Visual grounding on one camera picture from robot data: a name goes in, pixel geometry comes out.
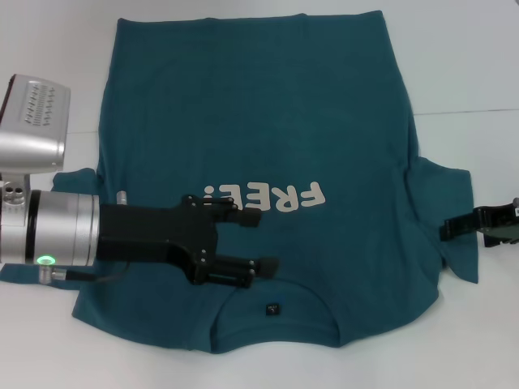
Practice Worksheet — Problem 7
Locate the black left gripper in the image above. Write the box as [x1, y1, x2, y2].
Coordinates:
[99, 194, 281, 289]

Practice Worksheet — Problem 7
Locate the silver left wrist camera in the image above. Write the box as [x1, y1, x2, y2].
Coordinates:
[0, 181, 32, 218]

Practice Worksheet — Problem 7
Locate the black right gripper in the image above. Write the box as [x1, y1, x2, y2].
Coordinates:
[440, 203, 519, 248]

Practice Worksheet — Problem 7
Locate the teal blue FREE! t-shirt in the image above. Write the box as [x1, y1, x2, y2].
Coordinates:
[0, 11, 483, 356]

